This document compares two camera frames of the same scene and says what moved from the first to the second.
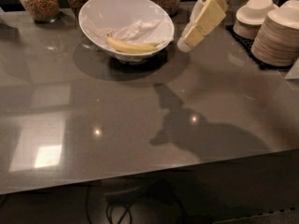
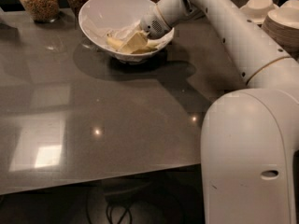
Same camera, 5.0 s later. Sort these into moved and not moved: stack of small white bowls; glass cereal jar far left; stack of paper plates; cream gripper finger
Moved: cream gripper finger
Not moved: stack of small white bowls; stack of paper plates; glass cereal jar far left
